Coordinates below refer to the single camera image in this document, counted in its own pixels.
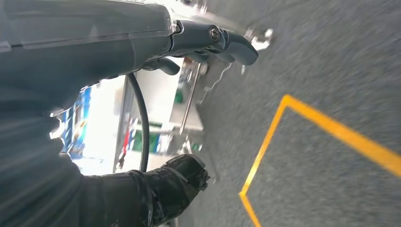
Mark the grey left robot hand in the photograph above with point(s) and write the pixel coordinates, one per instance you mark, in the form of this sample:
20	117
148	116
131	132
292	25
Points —
78	37

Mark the stainless steel workbench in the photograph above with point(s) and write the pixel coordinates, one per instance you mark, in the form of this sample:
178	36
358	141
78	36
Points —
188	119

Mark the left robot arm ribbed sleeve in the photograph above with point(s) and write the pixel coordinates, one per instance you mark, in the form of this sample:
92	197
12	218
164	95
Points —
28	175

